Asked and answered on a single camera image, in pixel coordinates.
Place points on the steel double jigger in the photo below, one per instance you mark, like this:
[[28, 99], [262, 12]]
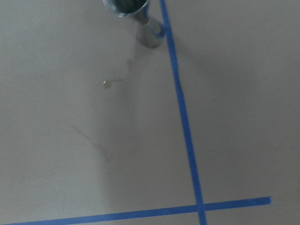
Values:
[[150, 32]]

